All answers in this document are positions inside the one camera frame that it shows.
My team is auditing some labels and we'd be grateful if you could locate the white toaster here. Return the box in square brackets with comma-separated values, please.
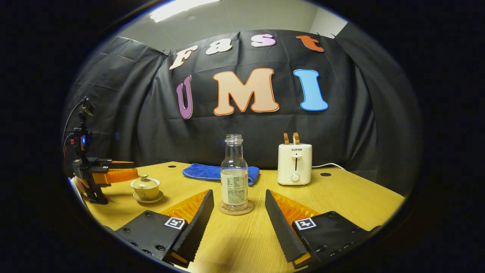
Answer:
[277, 143, 313, 186]

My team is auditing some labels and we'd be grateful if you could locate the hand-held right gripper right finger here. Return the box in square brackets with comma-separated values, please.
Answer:
[264, 190, 382, 270]

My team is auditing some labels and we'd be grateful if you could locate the white teacup lid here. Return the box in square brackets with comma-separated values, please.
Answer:
[131, 174, 160, 189]

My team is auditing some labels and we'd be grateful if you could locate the white ceramic teacup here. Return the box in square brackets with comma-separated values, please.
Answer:
[130, 184, 161, 201]

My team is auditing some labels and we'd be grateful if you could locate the white saucer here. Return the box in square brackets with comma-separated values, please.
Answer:
[133, 191, 164, 204]

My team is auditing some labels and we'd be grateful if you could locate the ceiling light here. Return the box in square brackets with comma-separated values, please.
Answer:
[150, 0, 222, 23]

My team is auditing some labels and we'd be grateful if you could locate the black backdrop cloth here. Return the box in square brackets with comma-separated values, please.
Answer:
[63, 21, 423, 190]

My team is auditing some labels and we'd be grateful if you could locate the round cork coaster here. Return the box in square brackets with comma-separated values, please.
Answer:
[218, 200, 255, 216]

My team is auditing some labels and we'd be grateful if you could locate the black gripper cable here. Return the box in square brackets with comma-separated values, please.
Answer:
[62, 98, 89, 143]

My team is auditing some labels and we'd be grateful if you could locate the blue towel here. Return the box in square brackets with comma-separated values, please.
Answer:
[182, 163, 260, 186]

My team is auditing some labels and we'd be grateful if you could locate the clear plastic water bottle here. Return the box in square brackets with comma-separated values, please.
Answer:
[220, 134, 249, 212]

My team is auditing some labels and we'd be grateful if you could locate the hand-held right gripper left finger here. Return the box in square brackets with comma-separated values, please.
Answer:
[115, 190, 214, 268]

